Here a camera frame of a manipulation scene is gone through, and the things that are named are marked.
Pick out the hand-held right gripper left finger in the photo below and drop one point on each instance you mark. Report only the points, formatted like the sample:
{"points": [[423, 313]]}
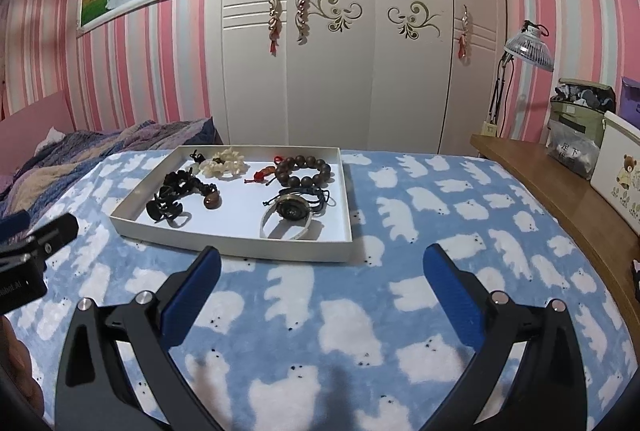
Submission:
{"points": [[192, 296]]}

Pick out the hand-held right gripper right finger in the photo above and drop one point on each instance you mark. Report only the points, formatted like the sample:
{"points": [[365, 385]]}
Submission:
{"points": [[450, 291]]}

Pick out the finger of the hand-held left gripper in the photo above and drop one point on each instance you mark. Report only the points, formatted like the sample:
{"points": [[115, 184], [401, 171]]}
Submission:
{"points": [[55, 233], [12, 226]]}

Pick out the white shallow tray box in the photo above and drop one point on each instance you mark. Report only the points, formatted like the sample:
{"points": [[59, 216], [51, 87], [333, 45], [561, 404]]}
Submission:
{"points": [[235, 221]]}

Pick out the black hair claw clip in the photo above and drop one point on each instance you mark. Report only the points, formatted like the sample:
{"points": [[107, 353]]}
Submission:
{"points": [[160, 211]]}

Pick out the brown amber pendant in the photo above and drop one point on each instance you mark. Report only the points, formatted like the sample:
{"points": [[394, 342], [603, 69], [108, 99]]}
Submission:
{"points": [[212, 201]]}

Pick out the black scrunchie with rhinestone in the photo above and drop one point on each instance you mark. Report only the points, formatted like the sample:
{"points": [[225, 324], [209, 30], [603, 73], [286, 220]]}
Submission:
{"points": [[172, 178]]}

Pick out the orange stone red knot pendant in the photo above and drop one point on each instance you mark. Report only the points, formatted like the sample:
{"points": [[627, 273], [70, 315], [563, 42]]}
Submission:
{"points": [[262, 173]]}

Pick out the person's left hand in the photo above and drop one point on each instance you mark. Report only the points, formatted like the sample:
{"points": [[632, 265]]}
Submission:
{"points": [[17, 376]]}

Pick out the blue blanket with white bears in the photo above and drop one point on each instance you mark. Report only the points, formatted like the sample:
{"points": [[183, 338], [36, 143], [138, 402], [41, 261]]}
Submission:
{"points": [[400, 311]]}

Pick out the pink headboard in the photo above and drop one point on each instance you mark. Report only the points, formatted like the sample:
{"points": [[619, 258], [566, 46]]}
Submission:
{"points": [[35, 111]]}

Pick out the wooden desk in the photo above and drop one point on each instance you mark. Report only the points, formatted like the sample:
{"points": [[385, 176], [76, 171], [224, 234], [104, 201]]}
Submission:
{"points": [[550, 181]]}

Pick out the clear plastic bag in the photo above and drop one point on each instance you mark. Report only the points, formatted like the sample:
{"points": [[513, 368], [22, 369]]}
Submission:
{"points": [[575, 156]]}

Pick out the white wardrobe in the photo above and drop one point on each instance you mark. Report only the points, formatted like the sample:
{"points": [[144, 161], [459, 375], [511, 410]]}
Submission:
{"points": [[375, 86]]}

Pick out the green fabric storage bag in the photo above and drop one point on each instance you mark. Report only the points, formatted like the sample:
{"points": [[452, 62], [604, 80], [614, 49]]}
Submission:
{"points": [[570, 108]]}

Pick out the white box with bear print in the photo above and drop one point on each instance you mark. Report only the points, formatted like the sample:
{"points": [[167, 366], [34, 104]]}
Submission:
{"points": [[615, 146]]}

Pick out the red hanging tassel ornament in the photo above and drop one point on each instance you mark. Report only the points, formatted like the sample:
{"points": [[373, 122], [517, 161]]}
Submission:
{"points": [[273, 46], [463, 47]]}

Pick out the silver desk lamp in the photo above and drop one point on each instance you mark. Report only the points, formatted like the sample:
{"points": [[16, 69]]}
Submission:
{"points": [[527, 48]]}

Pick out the purple box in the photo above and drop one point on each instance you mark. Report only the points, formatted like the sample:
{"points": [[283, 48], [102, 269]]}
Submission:
{"points": [[631, 98]]}

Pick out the white wall socket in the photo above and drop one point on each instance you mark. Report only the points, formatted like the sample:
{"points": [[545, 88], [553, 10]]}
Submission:
{"points": [[489, 129]]}

